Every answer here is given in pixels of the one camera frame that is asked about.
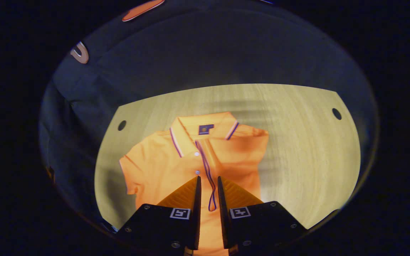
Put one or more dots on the orange T-shirt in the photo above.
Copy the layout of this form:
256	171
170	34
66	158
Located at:
162	167

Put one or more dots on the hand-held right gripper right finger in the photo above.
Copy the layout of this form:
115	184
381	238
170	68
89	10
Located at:
222	227

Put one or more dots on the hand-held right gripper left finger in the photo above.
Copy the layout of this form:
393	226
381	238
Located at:
196	227

